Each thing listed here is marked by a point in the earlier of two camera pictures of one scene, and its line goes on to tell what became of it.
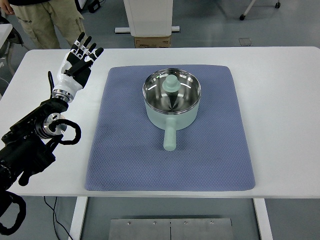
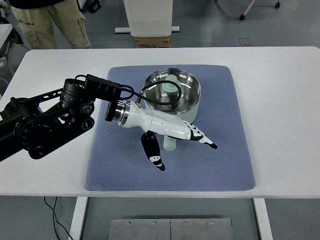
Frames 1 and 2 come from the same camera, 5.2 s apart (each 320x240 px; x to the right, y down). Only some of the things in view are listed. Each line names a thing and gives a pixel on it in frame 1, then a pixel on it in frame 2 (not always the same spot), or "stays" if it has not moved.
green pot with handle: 172,97 stays
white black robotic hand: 74,70 to 130,114
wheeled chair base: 242,17 stays
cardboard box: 154,42 stays
